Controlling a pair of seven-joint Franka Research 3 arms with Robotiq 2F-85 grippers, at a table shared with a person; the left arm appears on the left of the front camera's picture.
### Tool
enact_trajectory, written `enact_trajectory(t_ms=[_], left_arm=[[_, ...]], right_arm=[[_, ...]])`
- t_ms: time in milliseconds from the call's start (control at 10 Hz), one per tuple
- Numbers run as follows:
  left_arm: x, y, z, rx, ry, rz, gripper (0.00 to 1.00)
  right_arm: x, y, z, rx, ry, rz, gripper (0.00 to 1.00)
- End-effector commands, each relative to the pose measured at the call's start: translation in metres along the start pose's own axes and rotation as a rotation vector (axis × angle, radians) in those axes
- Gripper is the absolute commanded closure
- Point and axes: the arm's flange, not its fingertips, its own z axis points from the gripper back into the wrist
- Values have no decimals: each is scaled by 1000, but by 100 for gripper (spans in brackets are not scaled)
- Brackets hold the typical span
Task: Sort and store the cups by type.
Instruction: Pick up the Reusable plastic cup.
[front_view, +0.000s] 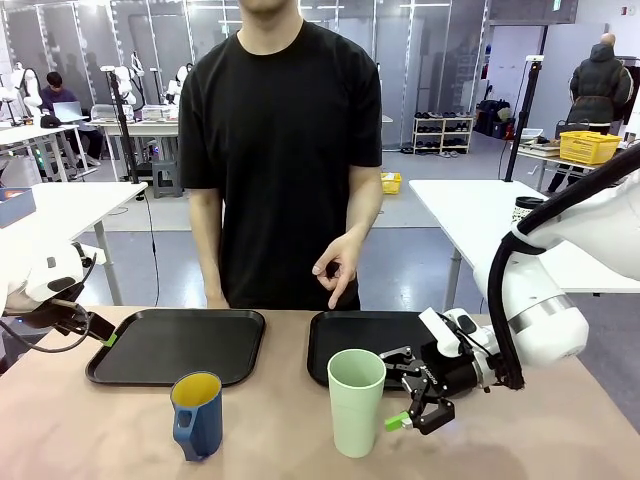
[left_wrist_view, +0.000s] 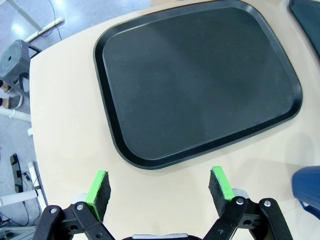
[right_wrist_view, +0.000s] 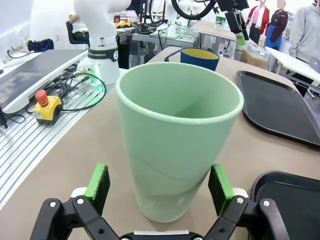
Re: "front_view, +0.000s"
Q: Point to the black plastic serving tray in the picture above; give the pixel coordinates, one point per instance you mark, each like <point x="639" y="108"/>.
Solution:
<point x="360" y="332"/>
<point x="175" y="345"/>

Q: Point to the grey laptop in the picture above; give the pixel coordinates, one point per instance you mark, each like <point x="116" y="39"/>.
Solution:
<point x="67" y="111"/>

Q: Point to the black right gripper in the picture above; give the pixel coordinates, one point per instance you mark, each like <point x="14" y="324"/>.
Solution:
<point x="450" y="377"/>

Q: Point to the grey plastic step stool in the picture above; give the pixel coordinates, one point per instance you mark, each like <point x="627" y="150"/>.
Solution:
<point x="167" y="177"/>

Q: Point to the seated person purple top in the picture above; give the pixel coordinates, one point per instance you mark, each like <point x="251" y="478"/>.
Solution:
<point x="57" y="97"/>

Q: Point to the white table with grey leg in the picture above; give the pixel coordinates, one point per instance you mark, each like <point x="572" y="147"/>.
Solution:
<point x="465" y="225"/>
<point x="70" y="205"/>

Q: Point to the person's right forearm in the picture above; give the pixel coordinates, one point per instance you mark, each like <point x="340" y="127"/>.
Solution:
<point x="206" y="240"/>

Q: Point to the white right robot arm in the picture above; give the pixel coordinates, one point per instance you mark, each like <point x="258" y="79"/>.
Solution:
<point x="545" y="310"/>

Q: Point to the standing person dark jacket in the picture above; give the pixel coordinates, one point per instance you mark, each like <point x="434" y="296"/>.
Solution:
<point x="597" y="85"/>

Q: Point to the speckled white travel mug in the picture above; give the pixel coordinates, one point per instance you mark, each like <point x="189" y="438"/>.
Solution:
<point x="522" y="207"/>

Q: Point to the person in black t-shirt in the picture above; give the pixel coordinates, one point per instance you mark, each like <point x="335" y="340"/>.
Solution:
<point x="280" y="150"/>

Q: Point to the person's left forearm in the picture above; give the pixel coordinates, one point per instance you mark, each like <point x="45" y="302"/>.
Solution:
<point x="364" y="205"/>

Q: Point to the white shoe rack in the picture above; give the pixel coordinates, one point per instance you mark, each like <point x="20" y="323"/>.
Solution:
<point x="442" y="135"/>

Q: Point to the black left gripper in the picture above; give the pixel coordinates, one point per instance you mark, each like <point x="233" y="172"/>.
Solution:
<point x="50" y="317"/>

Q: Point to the small yellow plastic crate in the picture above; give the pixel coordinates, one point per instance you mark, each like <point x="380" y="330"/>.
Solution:
<point x="391" y="184"/>

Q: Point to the black camera pole stand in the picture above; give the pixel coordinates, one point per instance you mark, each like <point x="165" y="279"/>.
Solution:
<point x="522" y="115"/>
<point x="122" y="120"/>

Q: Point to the person's right hand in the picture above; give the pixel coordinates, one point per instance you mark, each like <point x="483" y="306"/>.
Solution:
<point x="216" y="300"/>

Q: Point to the pale green tall tumbler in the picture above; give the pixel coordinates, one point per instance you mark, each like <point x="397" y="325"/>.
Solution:
<point x="356" y="415"/>

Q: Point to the background white robot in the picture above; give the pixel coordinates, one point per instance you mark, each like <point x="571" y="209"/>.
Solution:
<point x="131" y="80"/>
<point x="177" y="87"/>
<point x="22" y="90"/>

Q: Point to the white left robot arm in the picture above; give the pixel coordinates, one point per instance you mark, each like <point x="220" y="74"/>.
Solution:
<point x="45" y="265"/>

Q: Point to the background white work desk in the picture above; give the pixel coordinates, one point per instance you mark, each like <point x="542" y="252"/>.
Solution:
<point x="30" y="137"/>

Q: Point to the blue mug yellow inside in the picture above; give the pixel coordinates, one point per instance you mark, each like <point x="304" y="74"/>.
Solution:
<point x="202" y="420"/>

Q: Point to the black bags pile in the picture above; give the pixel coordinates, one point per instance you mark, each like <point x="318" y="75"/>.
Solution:
<point x="492" y="120"/>

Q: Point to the black cap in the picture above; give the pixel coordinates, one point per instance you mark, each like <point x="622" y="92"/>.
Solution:
<point x="50" y="121"/>

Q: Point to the large yellow plastic basket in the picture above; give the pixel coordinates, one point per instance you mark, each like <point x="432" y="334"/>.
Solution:
<point x="587" y="147"/>

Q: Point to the person's left hand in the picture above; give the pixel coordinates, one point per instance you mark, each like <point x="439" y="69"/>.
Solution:
<point x="342" y="265"/>

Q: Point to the blue box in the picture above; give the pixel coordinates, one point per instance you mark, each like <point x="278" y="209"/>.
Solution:
<point x="15" y="205"/>

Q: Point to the background table with basket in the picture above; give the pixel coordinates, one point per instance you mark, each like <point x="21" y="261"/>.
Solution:
<point x="540" y="152"/>

